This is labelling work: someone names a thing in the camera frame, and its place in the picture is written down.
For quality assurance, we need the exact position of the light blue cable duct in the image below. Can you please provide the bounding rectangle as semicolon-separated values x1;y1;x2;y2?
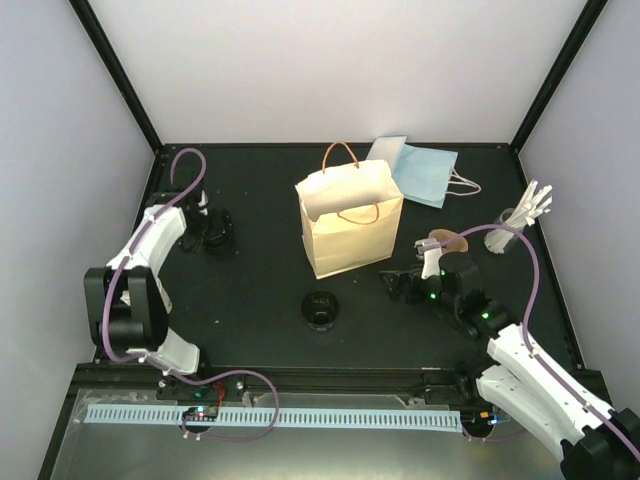
84;404;462;433

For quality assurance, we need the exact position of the black cup lids stack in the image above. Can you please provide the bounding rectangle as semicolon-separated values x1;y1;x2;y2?
201;209;234;255

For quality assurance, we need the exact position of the brown paper bag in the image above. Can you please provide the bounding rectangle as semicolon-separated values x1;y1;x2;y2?
295;141;404;279

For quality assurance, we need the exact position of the left small circuit board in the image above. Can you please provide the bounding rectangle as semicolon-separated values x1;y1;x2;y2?
182;406;219;422

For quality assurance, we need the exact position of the black frame post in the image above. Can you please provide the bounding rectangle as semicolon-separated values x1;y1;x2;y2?
509;0;608;153
69;0;163;153

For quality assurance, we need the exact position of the small circuit board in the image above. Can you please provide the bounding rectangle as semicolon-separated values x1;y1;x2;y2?
461;408;511;426
182;406;219;422

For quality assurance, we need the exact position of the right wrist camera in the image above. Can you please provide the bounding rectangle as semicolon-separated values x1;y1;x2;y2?
414;237;443;280

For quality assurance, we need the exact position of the black cup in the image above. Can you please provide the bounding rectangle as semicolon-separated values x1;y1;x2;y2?
300;291;340;332

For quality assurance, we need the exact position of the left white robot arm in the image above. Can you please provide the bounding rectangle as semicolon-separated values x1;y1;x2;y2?
83;193;215;399

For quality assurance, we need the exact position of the right black frame post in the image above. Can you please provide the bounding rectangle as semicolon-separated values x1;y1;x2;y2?
509;0;608;153

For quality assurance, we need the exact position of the blue paper bag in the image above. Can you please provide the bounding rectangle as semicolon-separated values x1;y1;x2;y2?
392;144;482;209

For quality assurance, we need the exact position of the left black frame post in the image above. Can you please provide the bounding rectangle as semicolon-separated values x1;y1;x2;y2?
69;0;163;153

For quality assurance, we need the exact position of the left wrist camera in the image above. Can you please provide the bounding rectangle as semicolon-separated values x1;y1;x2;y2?
197;190;208;209

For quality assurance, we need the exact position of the black mounting rail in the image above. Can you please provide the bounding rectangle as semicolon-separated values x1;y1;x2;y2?
68;363;461;404

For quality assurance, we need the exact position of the right small circuit board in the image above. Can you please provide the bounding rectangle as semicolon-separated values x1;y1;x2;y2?
461;408;511;426

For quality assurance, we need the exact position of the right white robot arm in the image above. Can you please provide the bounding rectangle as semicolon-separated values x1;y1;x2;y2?
380;252;639;479

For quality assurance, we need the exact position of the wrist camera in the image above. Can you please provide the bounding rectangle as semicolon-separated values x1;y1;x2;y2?
197;190;208;209
414;237;443;280

